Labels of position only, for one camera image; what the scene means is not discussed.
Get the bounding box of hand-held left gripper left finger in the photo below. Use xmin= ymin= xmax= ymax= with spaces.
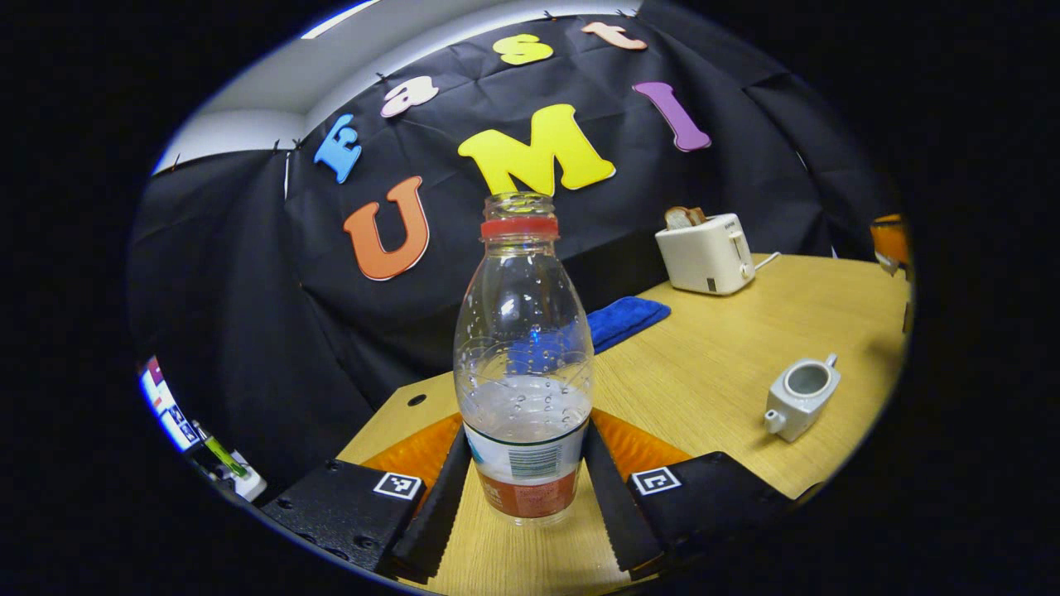
xmin=261 ymin=411 xmax=475 ymax=584

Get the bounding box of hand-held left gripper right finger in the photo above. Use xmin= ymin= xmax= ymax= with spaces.
xmin=582 ymin=407 xmax=796 ymax=580

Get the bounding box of white floral teacup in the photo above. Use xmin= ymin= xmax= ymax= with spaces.
xmin=764 ymin=353 xmax=841 ymax=443

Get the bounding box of clear plastic water bottle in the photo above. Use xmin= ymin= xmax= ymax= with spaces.
xmin=452 ymin=192 xmax=595 ymax=527

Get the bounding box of white toaster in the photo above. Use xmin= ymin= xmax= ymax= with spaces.
xmin=654 ymin=214 xmax=756 ymax=296

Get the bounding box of small white box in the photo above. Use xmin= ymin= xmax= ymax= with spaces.
xmin=219 ymin=451 xmax=267 ymax=502

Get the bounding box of blue folded towel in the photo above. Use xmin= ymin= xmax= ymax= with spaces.
xmin=580 ymin=296 xmax=672 ymax=355

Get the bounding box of computer monitor screen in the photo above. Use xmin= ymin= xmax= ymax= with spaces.
xmin=139 ymin=356 xmax=204 ymax=452

